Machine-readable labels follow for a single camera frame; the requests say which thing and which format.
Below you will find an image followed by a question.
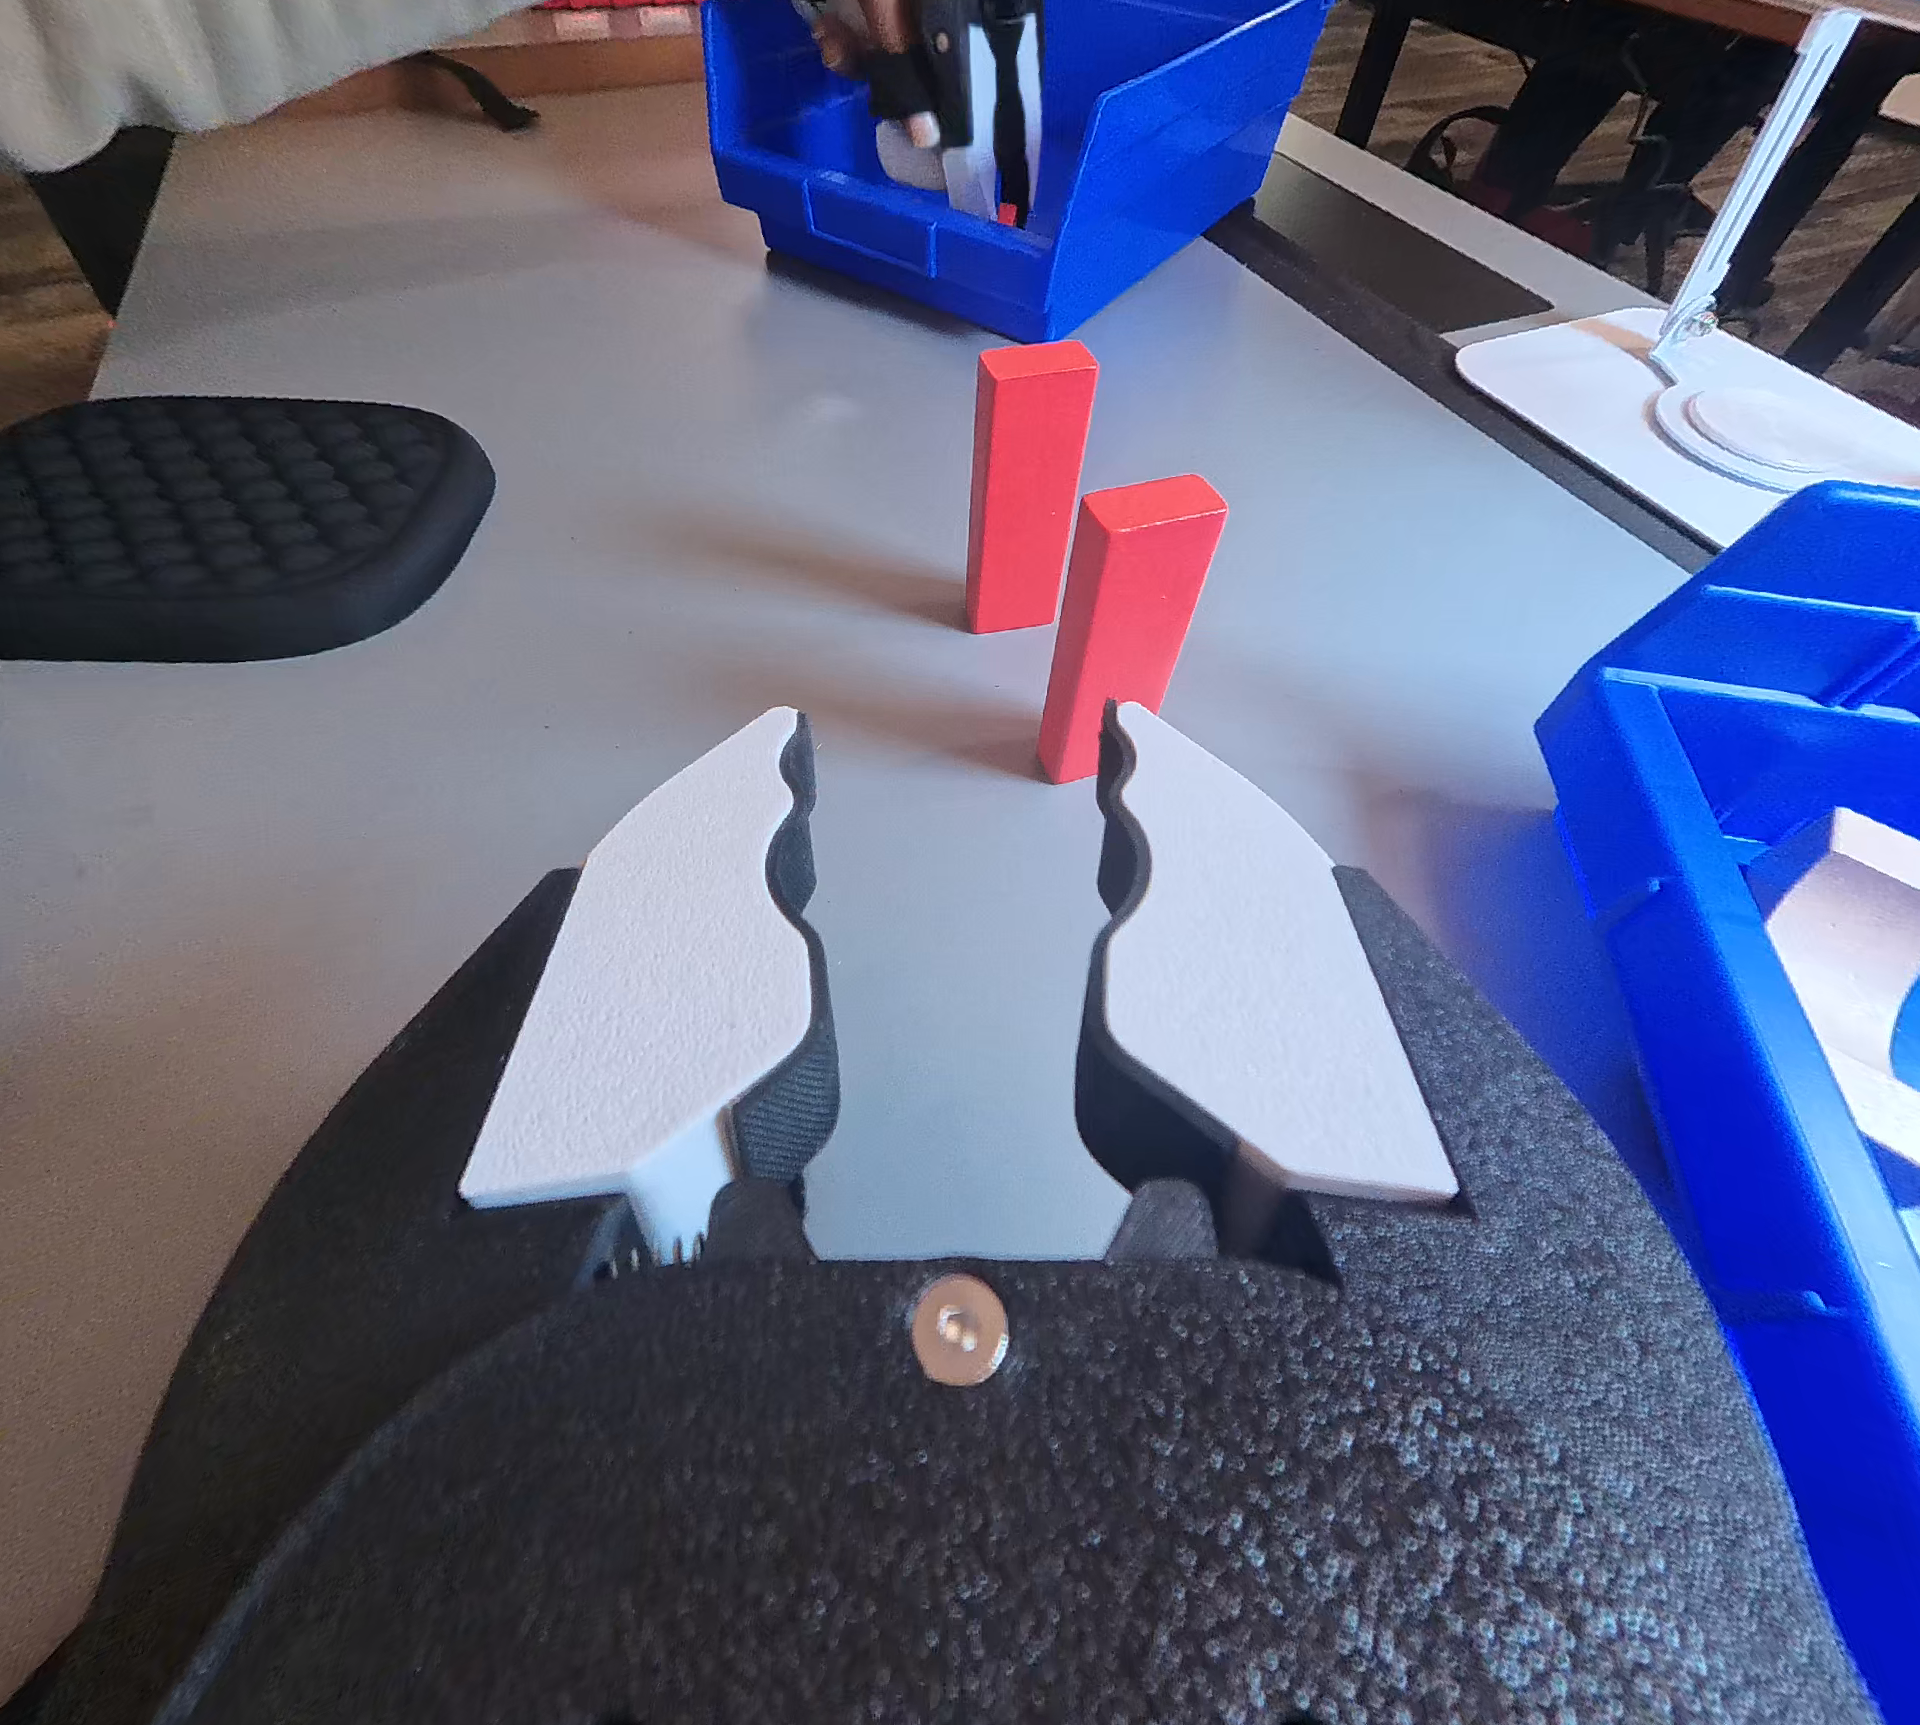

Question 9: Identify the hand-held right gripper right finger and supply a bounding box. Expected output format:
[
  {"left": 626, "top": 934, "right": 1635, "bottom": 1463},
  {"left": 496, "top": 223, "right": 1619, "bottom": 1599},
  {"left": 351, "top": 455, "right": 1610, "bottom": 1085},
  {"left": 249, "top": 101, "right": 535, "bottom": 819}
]
[{"left": 1076, "top": 700, "right": 1467, "bottom": 1253}]

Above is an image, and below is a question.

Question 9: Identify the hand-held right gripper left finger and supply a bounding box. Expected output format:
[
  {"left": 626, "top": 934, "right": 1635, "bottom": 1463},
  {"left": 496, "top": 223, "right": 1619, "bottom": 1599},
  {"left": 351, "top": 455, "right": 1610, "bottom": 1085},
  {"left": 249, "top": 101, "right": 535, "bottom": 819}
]
[{"left": 462, "top": 704, "right": 843, "bottom": 1261}]

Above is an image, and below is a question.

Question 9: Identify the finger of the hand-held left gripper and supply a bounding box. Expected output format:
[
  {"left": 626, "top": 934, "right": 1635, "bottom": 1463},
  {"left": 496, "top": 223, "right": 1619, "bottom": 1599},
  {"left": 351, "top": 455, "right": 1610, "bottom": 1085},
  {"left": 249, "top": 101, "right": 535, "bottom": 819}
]
[{"left": 939, "top": 16, "right": 1047, "bottom": 227}]

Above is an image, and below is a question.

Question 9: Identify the blue plastic bin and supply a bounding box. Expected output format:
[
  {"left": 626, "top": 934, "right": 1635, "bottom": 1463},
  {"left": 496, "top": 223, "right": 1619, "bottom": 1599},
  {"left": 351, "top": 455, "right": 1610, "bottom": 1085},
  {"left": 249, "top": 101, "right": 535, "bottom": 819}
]
[
  {"left": 708, "top": 0, "right": 1343, "bottom": 347},
  {"left": 1536, "top": 482, "right": 1920, "bottom": 1725}
]

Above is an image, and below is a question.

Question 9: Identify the red wooden block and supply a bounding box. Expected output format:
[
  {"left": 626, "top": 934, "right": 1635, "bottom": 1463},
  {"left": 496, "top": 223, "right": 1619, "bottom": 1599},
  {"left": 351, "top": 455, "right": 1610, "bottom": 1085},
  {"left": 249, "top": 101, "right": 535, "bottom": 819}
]
[
  {"left": 1042, "top": 474, "right": 1229, "bottom": 784},
  {"left": 967, "top": 347, "right": 1099, "bottom": 635}
]

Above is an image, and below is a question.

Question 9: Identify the pale wooden block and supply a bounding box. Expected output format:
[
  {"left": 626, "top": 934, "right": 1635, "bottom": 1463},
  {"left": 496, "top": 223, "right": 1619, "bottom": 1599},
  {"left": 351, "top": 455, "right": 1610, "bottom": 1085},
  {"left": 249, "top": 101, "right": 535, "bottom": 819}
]
[{"left": 1756, "top": 810, "right": 1920, "bottom": 1170}]

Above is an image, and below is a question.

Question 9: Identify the black wrist rest pad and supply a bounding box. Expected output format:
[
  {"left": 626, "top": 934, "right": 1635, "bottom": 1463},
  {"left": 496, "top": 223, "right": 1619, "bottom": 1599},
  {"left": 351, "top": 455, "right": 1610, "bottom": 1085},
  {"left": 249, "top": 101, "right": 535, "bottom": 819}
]
[{"left": 0, "top": 398, "right": 498, "bottom": 664}]

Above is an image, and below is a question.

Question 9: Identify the white document stand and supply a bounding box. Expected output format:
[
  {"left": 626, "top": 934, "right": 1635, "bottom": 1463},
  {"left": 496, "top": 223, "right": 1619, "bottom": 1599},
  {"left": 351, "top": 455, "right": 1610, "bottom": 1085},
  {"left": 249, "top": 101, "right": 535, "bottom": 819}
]
[{"left": 1456, "top": 9, "right": 1920, "bottom": 512}]

